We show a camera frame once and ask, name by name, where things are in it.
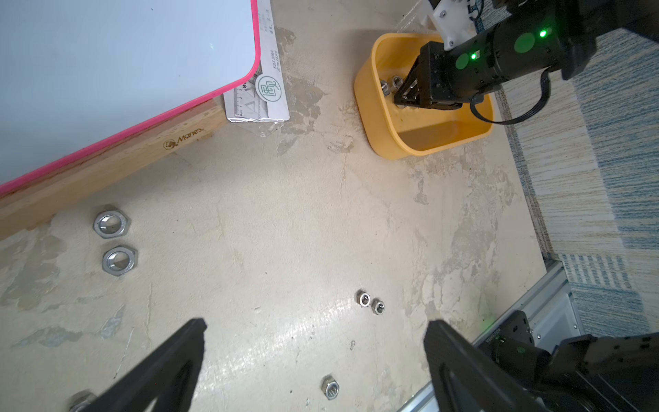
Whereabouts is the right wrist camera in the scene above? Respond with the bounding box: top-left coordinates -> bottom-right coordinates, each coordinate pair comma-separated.
417,0 -> 480,51

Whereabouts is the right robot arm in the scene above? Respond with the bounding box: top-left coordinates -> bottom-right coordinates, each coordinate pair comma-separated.
394,1 -> 658,113

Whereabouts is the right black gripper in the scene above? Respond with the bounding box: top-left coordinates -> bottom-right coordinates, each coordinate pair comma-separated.
393,41 -> 494,110

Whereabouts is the pink framed whiteboard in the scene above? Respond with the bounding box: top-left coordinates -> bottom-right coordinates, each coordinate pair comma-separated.
1,1 -> 260,194

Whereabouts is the steel nut floor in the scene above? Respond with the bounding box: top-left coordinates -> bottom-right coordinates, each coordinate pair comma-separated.
67,390 -> 97,412

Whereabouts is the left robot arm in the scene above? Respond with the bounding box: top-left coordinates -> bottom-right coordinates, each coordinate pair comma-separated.
69,311 -> 658,411

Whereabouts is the steel nut pair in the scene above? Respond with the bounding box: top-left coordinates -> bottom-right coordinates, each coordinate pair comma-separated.
355,289 -> 372,307
372,299 -> 386,316

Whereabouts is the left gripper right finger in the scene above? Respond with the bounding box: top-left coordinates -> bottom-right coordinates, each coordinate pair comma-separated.
423,320 -> 545,411

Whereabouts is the yellow plastic storage box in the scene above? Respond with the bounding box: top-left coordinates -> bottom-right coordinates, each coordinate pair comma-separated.
354,34 -> 494,160

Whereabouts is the white ruler package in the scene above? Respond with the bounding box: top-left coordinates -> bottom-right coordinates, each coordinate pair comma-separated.
223,0 -> 290,123

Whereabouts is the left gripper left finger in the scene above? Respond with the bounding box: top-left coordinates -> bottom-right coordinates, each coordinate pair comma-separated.
85,318 -> 207,411

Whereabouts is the wooden whiteboard easel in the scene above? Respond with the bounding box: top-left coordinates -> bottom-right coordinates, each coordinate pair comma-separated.
1,97 -> 228,240

